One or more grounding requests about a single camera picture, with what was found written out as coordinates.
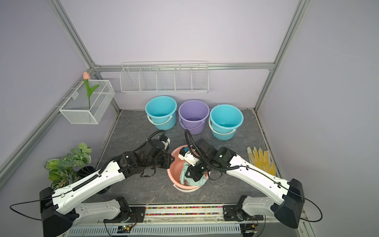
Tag pink plastic bucket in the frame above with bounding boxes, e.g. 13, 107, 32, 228
167, 145, 201, 193

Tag light green microfiber cloth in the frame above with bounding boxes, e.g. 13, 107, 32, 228
180, 163, 207, 186

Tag teal plastic bucket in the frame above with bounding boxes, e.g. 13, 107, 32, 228
208, 104, 244, 141
145, 96, 177, 130

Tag purple plastic bucket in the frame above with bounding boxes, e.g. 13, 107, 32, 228
178, 100, 210, 135

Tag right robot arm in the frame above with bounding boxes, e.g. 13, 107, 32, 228
179, 139, 305, 229

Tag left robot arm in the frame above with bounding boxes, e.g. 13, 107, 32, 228
39, 135, 175, 237

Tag yellow white work gloves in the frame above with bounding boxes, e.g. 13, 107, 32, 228
247, 147, 276, 176

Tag potted green leafy plant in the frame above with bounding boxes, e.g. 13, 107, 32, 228
44, 143, 95, 190

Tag artificial pink tulip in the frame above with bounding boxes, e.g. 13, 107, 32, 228
83, 72, 99, 110

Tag black corrugated cable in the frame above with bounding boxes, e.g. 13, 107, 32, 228
184, 128, 240, 172

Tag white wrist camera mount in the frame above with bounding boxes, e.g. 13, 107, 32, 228
178, 147, 199, 166

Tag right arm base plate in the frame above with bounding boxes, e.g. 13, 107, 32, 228
223, 205, 264, 222

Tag rail with coloured beads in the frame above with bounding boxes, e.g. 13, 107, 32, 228
63, 202, 309, 224

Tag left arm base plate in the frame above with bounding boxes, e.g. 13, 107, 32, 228
103, 206, 146, 224

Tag white slotted cable duct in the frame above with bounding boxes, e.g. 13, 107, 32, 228
66, 224, 242, 237

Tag white wire basket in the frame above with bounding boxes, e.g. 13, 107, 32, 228
59, 80, 115, 124

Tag long white wire shelf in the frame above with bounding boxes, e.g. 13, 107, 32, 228
120, 61, 209, 93

